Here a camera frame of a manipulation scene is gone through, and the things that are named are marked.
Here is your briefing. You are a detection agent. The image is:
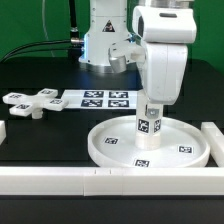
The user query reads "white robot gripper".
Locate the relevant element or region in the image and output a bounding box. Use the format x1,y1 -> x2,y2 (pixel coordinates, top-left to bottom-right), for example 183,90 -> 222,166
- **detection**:
108,40 -> 188,119

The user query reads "white round table top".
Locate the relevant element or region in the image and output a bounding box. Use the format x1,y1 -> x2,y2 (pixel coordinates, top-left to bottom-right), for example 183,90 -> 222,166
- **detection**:
88,115 -> 210,168

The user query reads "white cross-shaped table base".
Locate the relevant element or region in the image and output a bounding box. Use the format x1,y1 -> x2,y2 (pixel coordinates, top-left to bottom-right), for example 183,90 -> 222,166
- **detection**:
2,88 -> 69,119

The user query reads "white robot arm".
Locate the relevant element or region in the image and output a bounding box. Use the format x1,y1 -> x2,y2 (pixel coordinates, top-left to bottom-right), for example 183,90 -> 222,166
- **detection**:
79,0 -> 197,119

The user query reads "white right fence bar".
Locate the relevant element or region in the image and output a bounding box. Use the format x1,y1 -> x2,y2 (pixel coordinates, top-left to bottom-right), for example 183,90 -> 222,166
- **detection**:
201,122 -> 224,168

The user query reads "white fence bar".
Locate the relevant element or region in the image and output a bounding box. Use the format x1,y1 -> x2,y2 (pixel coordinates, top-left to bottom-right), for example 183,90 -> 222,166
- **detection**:
0,167 -> 224,196
0,121 -> 6,145
201,122 -> 224,168

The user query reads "white marker plate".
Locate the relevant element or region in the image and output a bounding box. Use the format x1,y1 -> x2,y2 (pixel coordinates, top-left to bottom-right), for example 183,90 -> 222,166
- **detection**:
62,90 -> 137,110

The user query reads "white front fence bar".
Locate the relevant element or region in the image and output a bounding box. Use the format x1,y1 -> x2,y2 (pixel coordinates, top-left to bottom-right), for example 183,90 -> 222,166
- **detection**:
0,167 -> 224,196

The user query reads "white left fence bar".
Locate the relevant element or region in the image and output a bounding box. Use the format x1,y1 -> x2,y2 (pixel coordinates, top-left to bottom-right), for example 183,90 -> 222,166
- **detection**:
0,121 -> 6,145

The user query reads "black vertical cable connector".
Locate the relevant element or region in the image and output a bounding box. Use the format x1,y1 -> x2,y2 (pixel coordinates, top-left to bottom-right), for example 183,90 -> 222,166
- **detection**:
68,0 -> 79,38

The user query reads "white thin cable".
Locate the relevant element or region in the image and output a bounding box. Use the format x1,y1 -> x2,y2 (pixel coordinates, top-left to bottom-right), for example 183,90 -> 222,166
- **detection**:
41,0 -> 56,58

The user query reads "black cable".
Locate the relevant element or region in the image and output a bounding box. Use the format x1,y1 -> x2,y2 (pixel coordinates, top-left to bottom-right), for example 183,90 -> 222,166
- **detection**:
0,39 -> 84,64

